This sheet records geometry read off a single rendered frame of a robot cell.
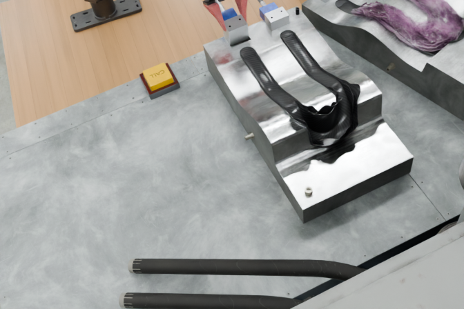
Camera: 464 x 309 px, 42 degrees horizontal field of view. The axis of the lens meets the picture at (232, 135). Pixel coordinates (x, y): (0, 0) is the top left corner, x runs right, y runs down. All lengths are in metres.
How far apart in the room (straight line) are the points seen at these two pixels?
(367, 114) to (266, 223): 0.32
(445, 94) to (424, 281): 0.96
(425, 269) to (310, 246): 0.76
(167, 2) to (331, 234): 0.85
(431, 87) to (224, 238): 0.58
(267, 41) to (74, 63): 0.53
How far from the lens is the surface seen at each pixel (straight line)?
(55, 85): 1.64
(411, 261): 0.50
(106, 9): 1.73
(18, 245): 1.39
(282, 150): 1.24
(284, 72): 1.40
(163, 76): 1.50
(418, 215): 1.29
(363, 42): 1.50
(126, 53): 1.64
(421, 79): 1.44
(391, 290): 0.49
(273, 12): 1.49
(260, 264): 1.13
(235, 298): 1.13
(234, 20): 1.45
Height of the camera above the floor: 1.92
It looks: 53 degrees down
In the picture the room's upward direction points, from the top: 11 degrees counter-clockwise
